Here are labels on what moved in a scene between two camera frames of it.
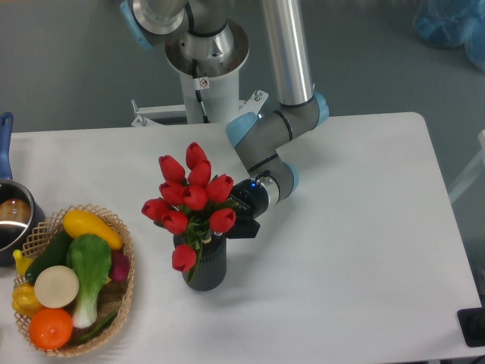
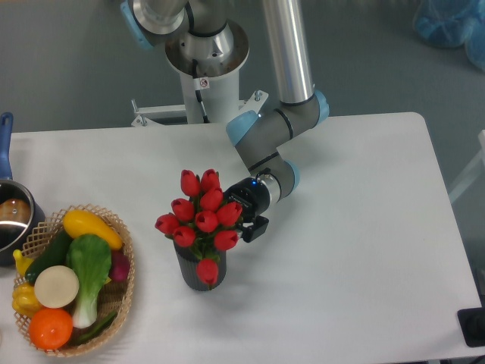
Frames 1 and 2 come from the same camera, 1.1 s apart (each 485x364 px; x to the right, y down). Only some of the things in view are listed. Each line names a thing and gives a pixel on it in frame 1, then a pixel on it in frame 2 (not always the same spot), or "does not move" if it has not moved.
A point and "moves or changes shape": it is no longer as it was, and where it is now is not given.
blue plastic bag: [453, 23] does not move
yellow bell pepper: [24, 299] does not move
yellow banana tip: [22, 263] does not move
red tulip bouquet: [193, 204] moves or changes shape
